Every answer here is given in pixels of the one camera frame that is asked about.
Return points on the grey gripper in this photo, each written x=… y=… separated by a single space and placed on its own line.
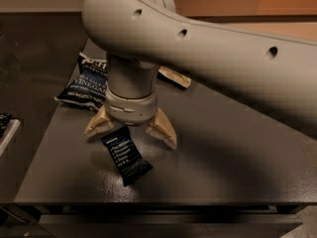
x=131 y=108

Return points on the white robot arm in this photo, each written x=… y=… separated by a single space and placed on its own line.
x=274 y=74

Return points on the dark blue rxbar wrapper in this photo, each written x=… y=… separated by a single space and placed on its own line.
x=124 y=153

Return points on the blue kettle chips bag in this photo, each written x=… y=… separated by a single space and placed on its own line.
x=89 y=88

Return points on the tan sea salt chips bag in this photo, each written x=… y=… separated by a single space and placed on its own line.
x=175 y=76

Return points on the dark side table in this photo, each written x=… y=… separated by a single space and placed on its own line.
x=38 y=53

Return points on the white tray with dark item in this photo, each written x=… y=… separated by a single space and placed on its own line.
x=9 y=126

